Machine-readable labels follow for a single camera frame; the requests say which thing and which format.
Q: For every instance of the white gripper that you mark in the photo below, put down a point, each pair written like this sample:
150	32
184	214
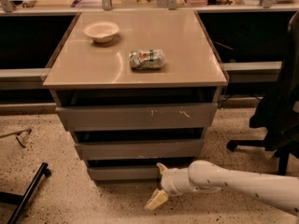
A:
167	181

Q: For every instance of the grey bottom drawer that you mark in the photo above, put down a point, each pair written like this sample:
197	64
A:
124	173

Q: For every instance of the grey drawer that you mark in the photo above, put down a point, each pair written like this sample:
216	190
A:
124	173
136	117
139	149

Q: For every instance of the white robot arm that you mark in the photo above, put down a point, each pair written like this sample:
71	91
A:
279	191

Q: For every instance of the grey middle drawer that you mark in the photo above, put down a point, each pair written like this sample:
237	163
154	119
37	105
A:
139	149

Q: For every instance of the grey drawer cabinet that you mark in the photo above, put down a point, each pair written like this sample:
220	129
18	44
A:
135	88

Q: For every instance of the grey top drawer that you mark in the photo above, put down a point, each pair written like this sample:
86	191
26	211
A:
136	117

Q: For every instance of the crumpled chip bag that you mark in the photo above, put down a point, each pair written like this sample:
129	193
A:
152	59

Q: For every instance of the black office chair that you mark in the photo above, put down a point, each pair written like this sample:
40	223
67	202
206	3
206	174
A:
278	110

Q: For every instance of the metal rod with hook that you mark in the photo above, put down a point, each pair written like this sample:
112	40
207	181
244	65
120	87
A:
21	136

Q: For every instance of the black chair base leg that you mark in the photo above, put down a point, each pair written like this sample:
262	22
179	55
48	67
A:
20	200

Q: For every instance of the white paper bowl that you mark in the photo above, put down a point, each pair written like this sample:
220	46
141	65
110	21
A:
101	31

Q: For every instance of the metal window railing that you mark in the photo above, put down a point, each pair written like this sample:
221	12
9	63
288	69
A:
149	3

